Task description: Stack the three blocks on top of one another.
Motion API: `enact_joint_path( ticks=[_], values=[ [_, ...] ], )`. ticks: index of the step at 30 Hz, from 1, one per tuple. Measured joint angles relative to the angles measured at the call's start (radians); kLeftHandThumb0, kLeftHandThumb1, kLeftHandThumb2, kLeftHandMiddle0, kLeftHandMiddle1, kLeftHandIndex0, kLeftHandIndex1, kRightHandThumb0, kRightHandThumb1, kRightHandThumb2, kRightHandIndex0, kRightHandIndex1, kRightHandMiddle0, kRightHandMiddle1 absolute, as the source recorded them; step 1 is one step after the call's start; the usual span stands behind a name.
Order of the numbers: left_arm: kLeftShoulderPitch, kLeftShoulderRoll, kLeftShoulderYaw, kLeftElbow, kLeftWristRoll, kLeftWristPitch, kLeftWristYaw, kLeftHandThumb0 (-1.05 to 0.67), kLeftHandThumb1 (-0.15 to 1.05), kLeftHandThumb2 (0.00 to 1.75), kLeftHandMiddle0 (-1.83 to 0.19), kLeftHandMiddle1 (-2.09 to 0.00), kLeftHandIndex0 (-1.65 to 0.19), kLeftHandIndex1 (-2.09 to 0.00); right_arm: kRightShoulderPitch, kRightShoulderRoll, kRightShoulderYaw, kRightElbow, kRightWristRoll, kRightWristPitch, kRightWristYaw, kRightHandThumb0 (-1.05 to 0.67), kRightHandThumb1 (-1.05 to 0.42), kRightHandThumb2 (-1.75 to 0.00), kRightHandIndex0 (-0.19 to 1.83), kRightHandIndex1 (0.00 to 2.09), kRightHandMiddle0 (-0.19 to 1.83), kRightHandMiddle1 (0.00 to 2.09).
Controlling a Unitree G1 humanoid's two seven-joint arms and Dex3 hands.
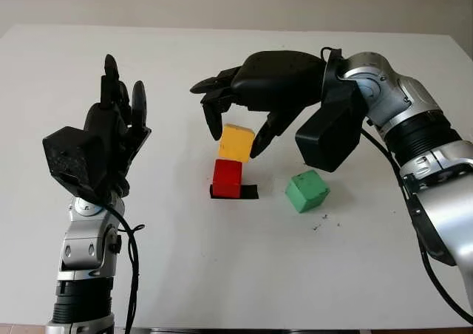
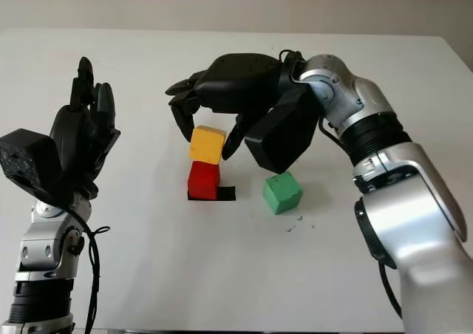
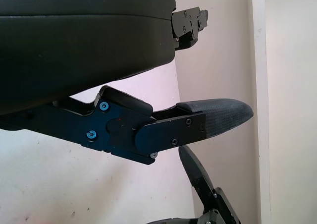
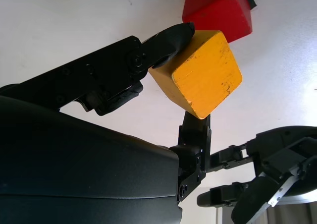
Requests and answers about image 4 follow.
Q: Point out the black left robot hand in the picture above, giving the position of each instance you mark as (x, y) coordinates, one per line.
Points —
(277, 137)

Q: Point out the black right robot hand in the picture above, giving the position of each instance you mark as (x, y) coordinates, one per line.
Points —
(74, 172)

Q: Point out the yellow wooden block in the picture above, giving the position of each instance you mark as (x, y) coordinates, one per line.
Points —
(208, 80)

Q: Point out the red wooden block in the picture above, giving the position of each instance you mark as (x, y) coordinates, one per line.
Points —
(223, 13)

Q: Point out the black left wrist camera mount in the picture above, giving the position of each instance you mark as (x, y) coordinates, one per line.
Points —
(304, 174)

